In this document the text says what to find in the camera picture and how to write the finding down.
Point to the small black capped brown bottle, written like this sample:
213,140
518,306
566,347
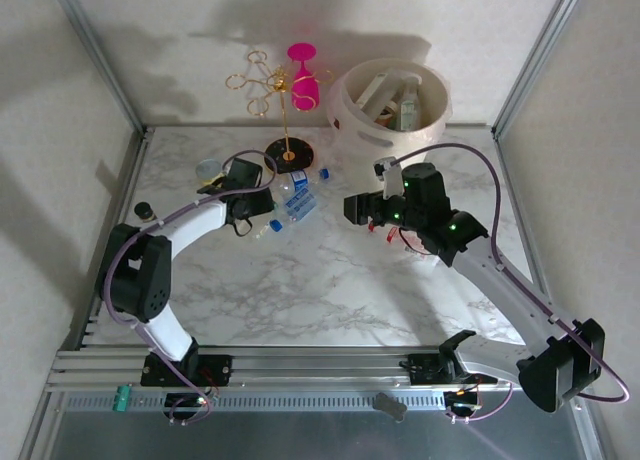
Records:
145,211

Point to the clear bottle green text label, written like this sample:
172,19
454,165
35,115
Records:
409,110

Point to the small blue label water bottle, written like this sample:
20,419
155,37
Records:
300,180

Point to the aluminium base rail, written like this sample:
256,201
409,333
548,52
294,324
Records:
320,367

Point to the pink wine glass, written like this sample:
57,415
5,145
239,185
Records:
302,87

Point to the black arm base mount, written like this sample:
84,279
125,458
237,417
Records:
425,369
215,370

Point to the red cap clear bottle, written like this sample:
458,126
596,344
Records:
395,236

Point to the black controller box green light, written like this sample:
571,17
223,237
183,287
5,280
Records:
462,401
187,401

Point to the yellow printed paper cup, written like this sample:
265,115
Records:
207,169

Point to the aluminium frame post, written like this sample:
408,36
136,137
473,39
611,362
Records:
540,60
100,60

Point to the soda water label clear bottle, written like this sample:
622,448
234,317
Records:
300,207

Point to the grey metal shelf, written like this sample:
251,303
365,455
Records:
300,440

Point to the white plastic bin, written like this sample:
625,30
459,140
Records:
360,140

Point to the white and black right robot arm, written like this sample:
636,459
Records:
500,285

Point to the tall clear plastic bottle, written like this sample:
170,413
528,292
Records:
375,92

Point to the green terminal connector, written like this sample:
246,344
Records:
123,399

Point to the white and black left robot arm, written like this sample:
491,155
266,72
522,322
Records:
195,220

